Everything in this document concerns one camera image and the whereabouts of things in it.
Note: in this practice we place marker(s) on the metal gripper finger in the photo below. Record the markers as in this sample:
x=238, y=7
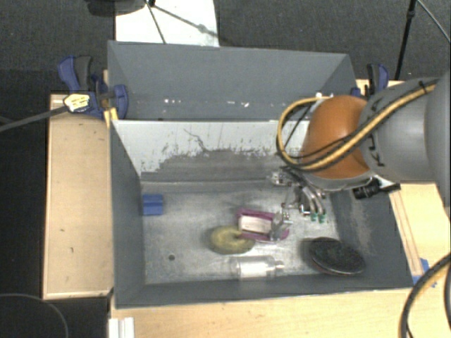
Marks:
x=284, y=227
x=276, y=228

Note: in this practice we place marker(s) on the purple and white box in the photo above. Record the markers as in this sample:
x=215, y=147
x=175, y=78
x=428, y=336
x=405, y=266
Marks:
x=253, y=224

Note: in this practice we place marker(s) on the clear plastic bottle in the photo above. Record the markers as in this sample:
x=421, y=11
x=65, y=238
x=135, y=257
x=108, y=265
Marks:
x=253, y=267

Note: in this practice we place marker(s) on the black round disc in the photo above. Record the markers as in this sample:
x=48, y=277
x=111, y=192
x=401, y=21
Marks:
x=336, y=257

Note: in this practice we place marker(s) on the blue sponge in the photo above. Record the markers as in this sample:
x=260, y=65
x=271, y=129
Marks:
x=152, y=204

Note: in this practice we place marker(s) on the grey metal bin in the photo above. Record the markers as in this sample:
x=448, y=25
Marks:
x=211, y=83

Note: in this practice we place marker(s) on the pale wood board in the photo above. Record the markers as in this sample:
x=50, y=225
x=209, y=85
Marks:
x=79, y=203

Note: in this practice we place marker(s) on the black cylinder on white bracket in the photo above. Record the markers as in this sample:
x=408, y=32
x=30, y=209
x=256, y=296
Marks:
x=366, y=190

